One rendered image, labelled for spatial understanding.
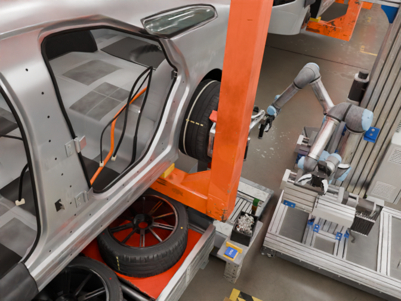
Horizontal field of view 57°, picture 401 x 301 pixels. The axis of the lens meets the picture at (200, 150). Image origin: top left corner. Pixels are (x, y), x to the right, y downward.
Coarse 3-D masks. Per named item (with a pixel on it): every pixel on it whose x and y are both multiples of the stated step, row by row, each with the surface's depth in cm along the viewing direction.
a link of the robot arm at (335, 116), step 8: (344, 104) 219; (328, 112) 224; (336, 112) 220; (344, 112) 218; (328, 120) 223; (336, 120) 220; (320, 128) 226; (328, 128) 222; (320, 136) 223; (328, 136) 222; (312, 144) 226; (320, 144) 222; (312, 152) 223; (320, 152) 223; (304, 160) 224; (312, 160) 222; (304, 168) 224; (312, 168) 221
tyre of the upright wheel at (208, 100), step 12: (204, 84) 285; (216, 84) 286; (192, 96) 277; (204, 96) 275; (216, 96) 274; (204, 108) 271; (216, 108) 274; (192, 120) 274; (204, 120) 271; (180, 132) 281; (192, 132) 276; (204, 132) 272; (180, 144) 288; (192, 144) 280; (204, 144) 279; (192, 156) 297; (204, 156) 290
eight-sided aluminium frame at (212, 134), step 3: (213, 126) 273; (213, 129) 272; (210, 132) 273; (213, 132) 272; (210, 135) 274; (213, 135) 273; (210, 138) 276; (213, 138) 280; (210, 141) 278; (210, 144) 279; (210, 147) 281; (213, 147) 279; (210, 150) 284; (210, 153) 285; (210, 156) 294
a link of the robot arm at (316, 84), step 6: (306, 66) 283; (312, 66) 282; (318, 66) 288; (318, 72) 285; (318, 78) 284; (312, 84) 288; (318, 84) 286; (318, 90) 288; (324, 90) 288; (318, 96) 291; (324, 96) 289; (324, 102) 291; (330, 102) 291; (324, 108) 294; (330, 108) 291; (324, 114) 296
